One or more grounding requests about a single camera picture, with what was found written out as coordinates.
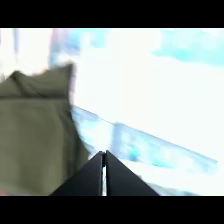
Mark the dark green garment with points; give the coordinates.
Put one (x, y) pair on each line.
(36, 140)

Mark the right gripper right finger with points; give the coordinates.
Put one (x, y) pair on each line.
(125, 181)

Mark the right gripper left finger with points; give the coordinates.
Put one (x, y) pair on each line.
(85, 180)

